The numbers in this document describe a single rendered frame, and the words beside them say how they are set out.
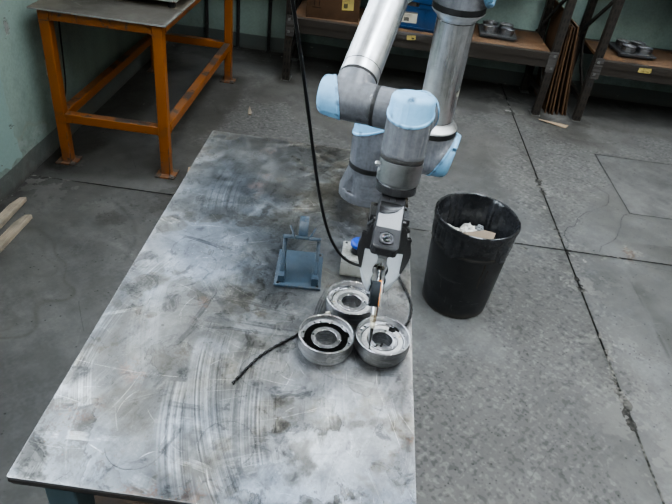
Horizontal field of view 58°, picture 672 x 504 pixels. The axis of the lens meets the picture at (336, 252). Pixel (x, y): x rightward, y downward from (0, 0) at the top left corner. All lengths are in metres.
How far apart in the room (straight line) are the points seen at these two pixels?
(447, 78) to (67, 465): 1.06
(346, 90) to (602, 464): 1.59
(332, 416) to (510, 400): 1.32
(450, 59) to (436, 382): 1.25
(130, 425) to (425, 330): 1.60
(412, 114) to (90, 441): 0.71
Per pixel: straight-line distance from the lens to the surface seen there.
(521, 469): 2.13
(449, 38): 1.39
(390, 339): 1.17
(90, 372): 1.14
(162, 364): 1.13
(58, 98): 3.31
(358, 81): 1.12
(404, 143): 0.99
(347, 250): 1.33
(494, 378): 2.36
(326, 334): 1.16
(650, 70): 4.85
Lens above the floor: 1.62
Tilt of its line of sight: 36 degrees down
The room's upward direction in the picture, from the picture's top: 8 degrees clockwise
